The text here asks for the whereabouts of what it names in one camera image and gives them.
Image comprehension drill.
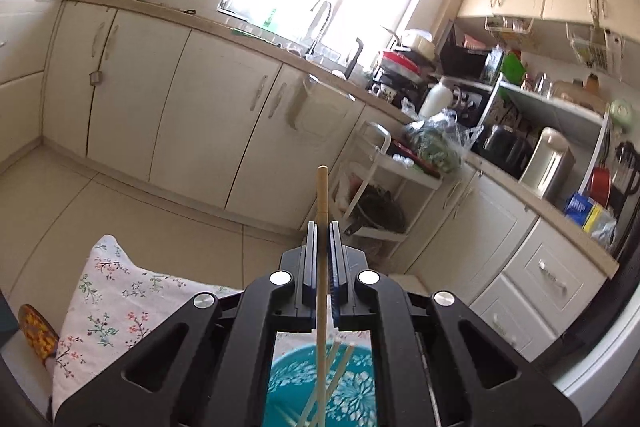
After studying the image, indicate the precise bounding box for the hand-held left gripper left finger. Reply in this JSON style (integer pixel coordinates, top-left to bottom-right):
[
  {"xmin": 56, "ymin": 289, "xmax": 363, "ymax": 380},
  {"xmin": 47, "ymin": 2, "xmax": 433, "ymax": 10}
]
[{"xmin": 52, "ymin": 221, "xmax": 318, "ymax": 427}]

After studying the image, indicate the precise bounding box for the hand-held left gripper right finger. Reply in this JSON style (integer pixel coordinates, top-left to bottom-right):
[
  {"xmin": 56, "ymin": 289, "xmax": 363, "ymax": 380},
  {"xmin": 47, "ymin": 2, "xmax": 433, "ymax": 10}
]
[{"xmin": 328, "ymin": 221, "xmax": 583, "ymax": 427}]

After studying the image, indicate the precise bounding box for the single wooden chopstick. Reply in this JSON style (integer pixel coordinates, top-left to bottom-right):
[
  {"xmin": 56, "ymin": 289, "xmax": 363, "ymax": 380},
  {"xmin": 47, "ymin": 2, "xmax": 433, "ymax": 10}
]
[{"xmin": 313, "ymin": 165, "xmax": 331, "ymax": 427}]

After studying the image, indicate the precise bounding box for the bundle of wooden chopsticks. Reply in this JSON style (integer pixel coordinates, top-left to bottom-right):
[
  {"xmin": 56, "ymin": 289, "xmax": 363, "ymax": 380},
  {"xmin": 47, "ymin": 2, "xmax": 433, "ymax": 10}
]
[{"xmin": 280, "ymin": 341, "xmax": 358, "ymax": 427}]

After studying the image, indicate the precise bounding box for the blue perforated plastic basket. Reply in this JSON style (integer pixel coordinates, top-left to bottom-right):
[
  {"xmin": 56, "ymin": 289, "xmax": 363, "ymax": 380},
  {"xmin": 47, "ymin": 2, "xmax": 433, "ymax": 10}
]
[{"xmin": 263, "ymin": 341, "xmax": 377, "ymax": 427}]

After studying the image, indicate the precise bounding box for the white trolley rack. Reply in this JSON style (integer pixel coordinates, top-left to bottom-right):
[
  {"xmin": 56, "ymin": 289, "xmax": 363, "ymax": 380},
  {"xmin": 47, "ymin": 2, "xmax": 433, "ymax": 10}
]
[{"xmin": 332, "ymin": 122, "xmax": 443, "ymax": 243}]

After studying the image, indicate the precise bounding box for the bag of green vegetables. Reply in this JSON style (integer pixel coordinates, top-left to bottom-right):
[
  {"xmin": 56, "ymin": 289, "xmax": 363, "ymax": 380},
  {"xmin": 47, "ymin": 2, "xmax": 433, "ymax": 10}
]
[{"xmin": 402, "ymin": 109, "xmax": 483, "ymax": 172}]

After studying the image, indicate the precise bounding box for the white hanging bin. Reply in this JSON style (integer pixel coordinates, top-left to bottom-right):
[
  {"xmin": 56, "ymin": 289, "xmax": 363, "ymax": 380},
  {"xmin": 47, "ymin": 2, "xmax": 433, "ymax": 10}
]
[{"xmin": 287, "ymin": 74, "xmax": 358, "ymax": 142}]

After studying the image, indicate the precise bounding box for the patterned mug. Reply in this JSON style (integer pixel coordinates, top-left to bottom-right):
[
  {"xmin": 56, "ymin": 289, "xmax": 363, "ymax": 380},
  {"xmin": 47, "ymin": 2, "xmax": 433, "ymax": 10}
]
[{"xmin": 370, "ymin": 83, "xmax": 398, "ymax": 104}]

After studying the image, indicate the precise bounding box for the cream base cabinet with doors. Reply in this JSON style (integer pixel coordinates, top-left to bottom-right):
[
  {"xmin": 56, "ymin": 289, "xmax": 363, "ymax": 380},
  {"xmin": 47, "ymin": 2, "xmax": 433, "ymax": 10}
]
[{"xmin": 42, "ymin": 0, "xmax": 366, "ymax": 233}]

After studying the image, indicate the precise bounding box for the white thermos jug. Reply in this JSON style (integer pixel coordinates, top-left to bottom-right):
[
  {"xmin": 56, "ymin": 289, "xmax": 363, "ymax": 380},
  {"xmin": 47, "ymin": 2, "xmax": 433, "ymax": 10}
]
[{"xmin": 419, "ymin": 77, "xmax": 458, "ymax": 120}]

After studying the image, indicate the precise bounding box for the floral tablecloth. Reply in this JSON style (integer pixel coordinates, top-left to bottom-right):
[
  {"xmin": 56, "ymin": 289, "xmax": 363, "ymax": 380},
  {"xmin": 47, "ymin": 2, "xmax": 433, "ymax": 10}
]
[{"xmin": 50, "ymin": 234, "xmax": 246, "ymax": 413}]

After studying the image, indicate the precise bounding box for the black tap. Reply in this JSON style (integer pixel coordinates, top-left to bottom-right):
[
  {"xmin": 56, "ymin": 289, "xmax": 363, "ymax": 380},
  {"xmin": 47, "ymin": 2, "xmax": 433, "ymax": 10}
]
[{"xmin": 345, "ymin": 38, "xmax": 364, "ymax": 80}]

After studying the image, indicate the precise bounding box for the cream cabinet with panelled drawers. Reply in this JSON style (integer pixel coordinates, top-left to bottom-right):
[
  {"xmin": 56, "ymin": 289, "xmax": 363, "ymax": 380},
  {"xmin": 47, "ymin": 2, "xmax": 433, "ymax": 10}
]
[{"xmin": 400, "ymin": 162, "xmax": 621, "ymax": 363}]

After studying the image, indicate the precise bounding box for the red bowl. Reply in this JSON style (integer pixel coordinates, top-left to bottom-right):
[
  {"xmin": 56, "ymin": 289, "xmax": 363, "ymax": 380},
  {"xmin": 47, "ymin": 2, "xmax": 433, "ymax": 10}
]
[{"xmin": 377, "ymin": 51, "xmax": 421, "ymax": 78}]

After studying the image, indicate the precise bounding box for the chrome sink faucet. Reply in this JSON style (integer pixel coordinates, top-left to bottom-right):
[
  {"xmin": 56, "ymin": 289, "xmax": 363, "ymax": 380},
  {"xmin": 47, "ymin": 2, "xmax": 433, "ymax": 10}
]
[{"xmin": 306, "ymin": 0, "xmax": 333, "ymax": 58}]

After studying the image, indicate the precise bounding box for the beige electric water boiler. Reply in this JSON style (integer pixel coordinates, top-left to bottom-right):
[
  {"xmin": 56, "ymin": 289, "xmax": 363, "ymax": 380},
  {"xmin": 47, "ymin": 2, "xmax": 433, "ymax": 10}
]
[{"xmin": 519, "ymin": 127, "xmax": 576, "ymax": 200}]

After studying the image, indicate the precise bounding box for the black microwave oven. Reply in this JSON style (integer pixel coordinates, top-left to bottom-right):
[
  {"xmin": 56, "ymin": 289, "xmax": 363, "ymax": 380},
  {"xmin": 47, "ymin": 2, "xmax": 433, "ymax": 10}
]
[{"xmin": 439, "ymin": 22, "xmax": 501, "ymax": 80}]

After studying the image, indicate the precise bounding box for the blue package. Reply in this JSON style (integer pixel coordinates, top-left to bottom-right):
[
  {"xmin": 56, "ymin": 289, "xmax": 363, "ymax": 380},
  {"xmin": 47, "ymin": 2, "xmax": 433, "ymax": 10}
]
[{"xmin": 565, "ymin": 193, "xmax": 598, "ymax": 228}]

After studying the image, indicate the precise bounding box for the green plastic board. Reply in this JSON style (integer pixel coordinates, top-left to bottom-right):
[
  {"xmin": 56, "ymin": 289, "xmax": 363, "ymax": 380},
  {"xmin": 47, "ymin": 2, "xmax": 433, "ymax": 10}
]
[{"xmin": 501, "ymin": 52, "xmax": 528, "ymax": 82}]

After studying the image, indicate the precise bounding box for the white metal shelf rack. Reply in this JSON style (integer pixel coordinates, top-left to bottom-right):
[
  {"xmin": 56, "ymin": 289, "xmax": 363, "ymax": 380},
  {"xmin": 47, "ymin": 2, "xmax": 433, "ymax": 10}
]
[{"xmin": 480, "ymin": 77, "xmax": 616, "ymax": 208}]

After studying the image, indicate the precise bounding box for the yellow plastic bag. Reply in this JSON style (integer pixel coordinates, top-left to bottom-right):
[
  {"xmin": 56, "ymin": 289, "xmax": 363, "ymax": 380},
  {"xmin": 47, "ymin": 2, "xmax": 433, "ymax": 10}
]
[{"xmin": 582, "ymin": 202, "xmax": 618, "ymax": 248}]

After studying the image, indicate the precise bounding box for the red pot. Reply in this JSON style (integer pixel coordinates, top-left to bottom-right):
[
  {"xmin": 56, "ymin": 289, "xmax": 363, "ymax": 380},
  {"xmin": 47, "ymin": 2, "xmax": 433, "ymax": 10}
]
[{"xmin": 587, "ymin": 167, "xmax": 613, "ymax": 208}]

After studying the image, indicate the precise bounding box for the white appliance panel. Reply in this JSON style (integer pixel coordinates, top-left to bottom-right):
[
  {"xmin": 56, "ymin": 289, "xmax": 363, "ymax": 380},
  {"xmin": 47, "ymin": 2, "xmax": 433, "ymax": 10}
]
[{"xmin": 550, "ymin": 302, "xmax": 640, "ymax": 398}]

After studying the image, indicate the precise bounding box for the orange patterned slipper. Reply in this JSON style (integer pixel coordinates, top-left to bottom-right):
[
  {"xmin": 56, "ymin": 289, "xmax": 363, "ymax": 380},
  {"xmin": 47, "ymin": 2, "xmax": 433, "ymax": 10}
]
[{"xmin": 19, "ymin": 304, "xmax": 60, "ymax": 360}]

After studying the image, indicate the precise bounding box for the black utensil set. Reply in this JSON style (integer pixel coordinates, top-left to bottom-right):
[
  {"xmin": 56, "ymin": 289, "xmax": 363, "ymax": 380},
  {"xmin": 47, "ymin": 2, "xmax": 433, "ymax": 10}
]
[{"xmin": 612, "ymin": 142, "xmax": 640, "ymax": 208}]

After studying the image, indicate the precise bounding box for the pale green pot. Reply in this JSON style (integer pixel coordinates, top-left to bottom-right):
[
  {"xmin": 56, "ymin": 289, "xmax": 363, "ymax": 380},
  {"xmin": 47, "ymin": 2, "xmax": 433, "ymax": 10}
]
[{"xmin": 607, "ymin": 99, "xmax": 636, "ymax": 128}]

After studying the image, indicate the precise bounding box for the cream cabinet with wide drawers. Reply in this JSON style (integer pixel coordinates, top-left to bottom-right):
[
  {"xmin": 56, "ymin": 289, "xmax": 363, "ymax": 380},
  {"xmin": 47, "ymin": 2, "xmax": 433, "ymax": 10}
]
[{"xmin": 0, "ymin": 0, "xmax": 66, "ymax": 168}]

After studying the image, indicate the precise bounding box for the black wok with handle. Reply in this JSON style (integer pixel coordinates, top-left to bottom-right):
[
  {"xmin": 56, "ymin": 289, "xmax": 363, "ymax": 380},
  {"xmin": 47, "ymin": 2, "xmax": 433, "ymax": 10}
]
[{"xmin": 345, "ymin": 187, "xmax": 407, "ymax": 235}]

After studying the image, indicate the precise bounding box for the white wire hanging basket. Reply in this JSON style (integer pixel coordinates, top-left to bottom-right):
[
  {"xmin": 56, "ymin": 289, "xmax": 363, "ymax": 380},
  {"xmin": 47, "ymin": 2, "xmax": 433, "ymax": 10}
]
[
  {"xmin": 567, "ymin": 24, "xmax": 623, "ymax": 78},
  {"xmin": 484, "ymin": 16, "xmax": 533, "ymax": 42}
]

